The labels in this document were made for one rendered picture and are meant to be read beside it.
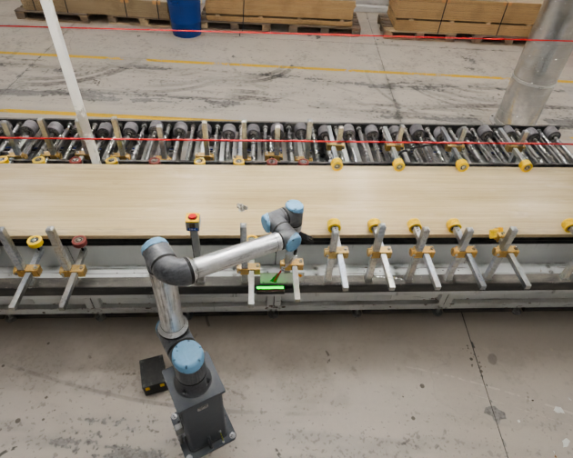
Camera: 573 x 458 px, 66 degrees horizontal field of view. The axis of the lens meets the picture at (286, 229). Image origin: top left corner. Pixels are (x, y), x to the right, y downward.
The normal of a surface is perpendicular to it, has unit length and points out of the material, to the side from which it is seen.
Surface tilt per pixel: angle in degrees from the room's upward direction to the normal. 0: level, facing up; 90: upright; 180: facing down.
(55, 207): 0
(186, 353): 5
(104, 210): 0
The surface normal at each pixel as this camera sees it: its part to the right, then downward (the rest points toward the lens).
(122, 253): 0.05, 0.69
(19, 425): 0.04, -0.72
